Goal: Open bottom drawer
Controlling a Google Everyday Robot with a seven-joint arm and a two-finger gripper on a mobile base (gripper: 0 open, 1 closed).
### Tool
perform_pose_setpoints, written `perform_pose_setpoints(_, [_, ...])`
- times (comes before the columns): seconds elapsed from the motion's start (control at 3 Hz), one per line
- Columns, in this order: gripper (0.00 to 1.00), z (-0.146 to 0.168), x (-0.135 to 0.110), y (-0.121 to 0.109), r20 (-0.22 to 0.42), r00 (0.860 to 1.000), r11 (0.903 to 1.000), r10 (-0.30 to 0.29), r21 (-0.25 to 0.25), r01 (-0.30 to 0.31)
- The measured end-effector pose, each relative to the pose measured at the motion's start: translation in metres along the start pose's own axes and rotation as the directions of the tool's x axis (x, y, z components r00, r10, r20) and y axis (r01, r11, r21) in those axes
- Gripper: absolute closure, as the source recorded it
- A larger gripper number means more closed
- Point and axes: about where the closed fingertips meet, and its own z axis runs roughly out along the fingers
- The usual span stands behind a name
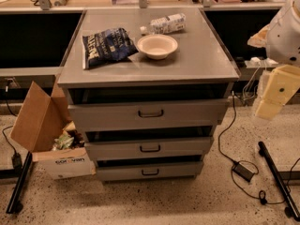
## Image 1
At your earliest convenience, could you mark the black power adapter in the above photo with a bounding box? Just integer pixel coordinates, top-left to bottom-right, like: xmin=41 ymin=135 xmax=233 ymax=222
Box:
xmin=232 ymin=163 xmax=254 ymax=182
xmin=12 ymin=153 xmax=23 ymax=170

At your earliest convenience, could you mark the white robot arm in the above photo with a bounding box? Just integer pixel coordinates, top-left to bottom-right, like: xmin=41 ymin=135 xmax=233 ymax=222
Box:
xmin=247 ymin=0 xmax=300 ymax=121

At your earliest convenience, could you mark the blue chip bag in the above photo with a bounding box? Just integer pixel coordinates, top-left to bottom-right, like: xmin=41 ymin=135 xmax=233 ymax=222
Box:
xmin=82 ymin=27 xmax=138 ymax=70

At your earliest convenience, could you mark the black table leg left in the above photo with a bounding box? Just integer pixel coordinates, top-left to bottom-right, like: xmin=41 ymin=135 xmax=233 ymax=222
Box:
xmin=6 ymin=152 xmax=32 ymax=214

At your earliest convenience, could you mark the white charger plug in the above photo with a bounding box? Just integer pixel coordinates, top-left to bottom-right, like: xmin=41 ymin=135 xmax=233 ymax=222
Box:
xmin=250 ymin=57 xmax=261 ymax=64

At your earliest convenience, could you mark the white cables bundle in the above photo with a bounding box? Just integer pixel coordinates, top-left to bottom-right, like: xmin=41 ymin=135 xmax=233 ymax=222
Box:
xmin=241 ymin=63 xmax=268 ymax=102

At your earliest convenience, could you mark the black power adapter left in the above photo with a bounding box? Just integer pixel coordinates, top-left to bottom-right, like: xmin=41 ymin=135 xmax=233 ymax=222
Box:
xmin=12 ymin=153 xmax=23 ymax=170

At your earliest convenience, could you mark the grey drawer cabinet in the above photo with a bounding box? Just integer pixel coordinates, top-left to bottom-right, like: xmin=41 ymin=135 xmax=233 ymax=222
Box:
xmin=58 ymin=7 xmax=240 ymax=181

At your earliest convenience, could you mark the open cardboard box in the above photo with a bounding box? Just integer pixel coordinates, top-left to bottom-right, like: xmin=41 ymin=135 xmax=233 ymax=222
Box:
xmin=10 ymin=82 xmax=96 ymax=180

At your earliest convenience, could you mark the grey drawer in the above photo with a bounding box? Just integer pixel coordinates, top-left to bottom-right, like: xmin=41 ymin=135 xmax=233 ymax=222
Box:
xmin=85 ymin=137 xmax=213 ymax=161
xmin=68 ymin=99 xmax=228 ymax=132
xmin=97 ymin=161 xmax=203 ymax=182

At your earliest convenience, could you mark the black table leg right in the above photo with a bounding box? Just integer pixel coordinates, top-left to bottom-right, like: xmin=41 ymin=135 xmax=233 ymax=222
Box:
xmin=258 ymin=142 xmax=300 ymax=222

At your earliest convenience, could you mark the black table leg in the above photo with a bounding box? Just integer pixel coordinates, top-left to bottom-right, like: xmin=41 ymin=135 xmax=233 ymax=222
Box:
xmin=6 ymin=152 xmax=32 ymax=214
xmin=258 ymin=142 xmax=300 ymax=222

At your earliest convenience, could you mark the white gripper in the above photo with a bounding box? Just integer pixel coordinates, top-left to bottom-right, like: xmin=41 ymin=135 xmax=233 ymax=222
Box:
xmin=247 ymin=25 xmax=300 ymax=120

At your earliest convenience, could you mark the black power adapter right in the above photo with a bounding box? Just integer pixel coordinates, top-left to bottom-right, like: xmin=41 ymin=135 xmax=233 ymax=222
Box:
xmin=232 ymin=163 xmax=254 ymax=182

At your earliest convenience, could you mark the white power strip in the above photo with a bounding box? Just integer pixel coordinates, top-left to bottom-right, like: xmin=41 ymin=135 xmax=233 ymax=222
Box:
xmin=265 ymin=58 xmax=278 ymax=66

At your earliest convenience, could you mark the black cable right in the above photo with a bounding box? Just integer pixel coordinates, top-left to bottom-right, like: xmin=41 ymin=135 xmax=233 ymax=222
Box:
xmin=217 ymin=91 xmax=286 ymax=206

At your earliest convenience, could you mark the clear plastic water bottle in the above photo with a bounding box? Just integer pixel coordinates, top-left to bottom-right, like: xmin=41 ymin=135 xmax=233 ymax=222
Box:
xmin=140 ymin=13 xmax=186 ymax=35

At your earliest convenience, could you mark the grey top drawer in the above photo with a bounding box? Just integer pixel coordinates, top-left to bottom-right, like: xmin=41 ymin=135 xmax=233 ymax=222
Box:
xmin=68 ymin=99 xmax=228 ymax=132

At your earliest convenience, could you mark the grey middle drawer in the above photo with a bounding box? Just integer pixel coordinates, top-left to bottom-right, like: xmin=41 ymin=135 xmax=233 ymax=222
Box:
xmin=85 ymin=137 xmax=213 ymax=161

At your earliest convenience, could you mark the green snack packet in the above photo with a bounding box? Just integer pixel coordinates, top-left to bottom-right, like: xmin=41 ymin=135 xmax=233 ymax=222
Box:
xmin=52 ymin=133 xmax=74 ymax=151

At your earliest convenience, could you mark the grey bottom drawer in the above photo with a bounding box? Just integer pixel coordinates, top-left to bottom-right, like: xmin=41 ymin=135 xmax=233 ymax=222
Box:
xmin=97 ymin=161 xmax=203 ymax=182

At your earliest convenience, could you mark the white paper bowl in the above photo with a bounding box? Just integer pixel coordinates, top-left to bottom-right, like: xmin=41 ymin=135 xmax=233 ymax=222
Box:
xmin=137 ymin=35 xmax=178 ymax=60

